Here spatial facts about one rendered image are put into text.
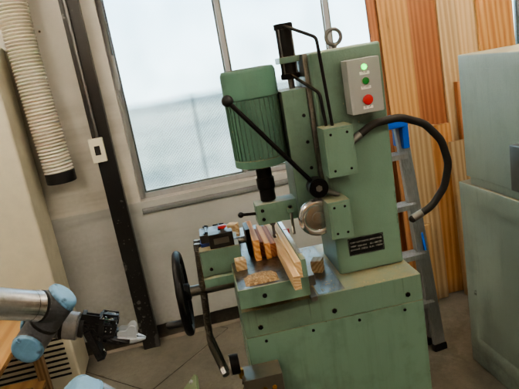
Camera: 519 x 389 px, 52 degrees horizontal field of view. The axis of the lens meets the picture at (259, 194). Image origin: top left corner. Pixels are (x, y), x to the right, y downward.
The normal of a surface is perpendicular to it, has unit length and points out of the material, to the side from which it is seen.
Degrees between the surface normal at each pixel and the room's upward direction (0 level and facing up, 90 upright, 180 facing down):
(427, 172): 87
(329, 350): 90
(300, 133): 90
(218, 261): 90
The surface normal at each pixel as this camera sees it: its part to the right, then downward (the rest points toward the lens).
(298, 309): 0.14, 0.22
